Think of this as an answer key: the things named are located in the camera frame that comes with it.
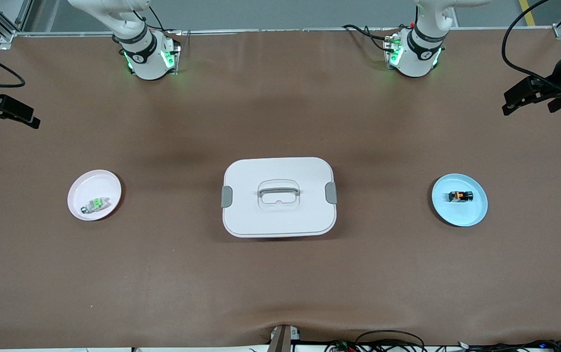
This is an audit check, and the coloured wire bundle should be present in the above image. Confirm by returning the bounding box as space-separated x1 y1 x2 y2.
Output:
324 340 359 352

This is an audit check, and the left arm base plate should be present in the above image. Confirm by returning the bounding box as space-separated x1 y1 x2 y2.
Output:
383 33 401 65

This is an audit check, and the black right base cable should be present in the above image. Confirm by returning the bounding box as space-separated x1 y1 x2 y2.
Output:
134 0 183 35

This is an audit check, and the green and white switch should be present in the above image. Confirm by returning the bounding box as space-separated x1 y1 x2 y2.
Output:
81 197 111 215

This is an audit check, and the silver table edge rail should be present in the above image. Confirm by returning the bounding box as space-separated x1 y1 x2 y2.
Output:
0 27 561 39

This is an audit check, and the brown table mat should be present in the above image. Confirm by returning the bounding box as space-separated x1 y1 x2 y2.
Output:
0 27 561 350

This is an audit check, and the metal table clamp bracket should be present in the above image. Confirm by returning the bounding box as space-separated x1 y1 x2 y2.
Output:
268 324 301 352

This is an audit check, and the upright aluminium frame post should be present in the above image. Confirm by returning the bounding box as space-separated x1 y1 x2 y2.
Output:
16 0 34 31

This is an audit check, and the pink round plate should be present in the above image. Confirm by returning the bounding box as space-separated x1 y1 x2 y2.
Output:
67 169 123 221

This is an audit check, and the black base cable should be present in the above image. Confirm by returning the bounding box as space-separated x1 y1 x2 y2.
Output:
134 0 183 35
343 24 396 52

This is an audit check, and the black looped cable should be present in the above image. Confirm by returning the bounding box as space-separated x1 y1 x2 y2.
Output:
356 330 425 352

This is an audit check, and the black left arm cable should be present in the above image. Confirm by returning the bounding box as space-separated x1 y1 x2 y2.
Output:
501 0 561 93

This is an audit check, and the black cable bundle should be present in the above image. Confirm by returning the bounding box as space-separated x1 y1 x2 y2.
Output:
456 339 561 352

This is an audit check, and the white lidded container box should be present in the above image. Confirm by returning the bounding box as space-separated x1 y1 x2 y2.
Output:
221 156 338 239

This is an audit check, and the light blue round plate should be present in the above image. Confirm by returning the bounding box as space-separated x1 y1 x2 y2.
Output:
431 173 489 227

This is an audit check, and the black left base cable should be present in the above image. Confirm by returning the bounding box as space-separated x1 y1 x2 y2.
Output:
343 24 396 52

